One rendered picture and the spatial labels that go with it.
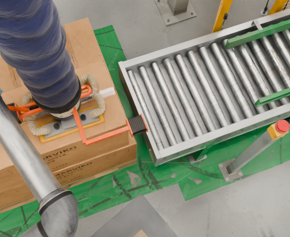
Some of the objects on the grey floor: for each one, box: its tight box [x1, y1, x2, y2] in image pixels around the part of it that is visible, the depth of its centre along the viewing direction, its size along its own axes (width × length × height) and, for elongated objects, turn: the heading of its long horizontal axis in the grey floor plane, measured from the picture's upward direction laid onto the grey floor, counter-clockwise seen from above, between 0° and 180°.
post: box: [225, 123, 289, 175], centre depth 230 cm, size 7×7×100 cm
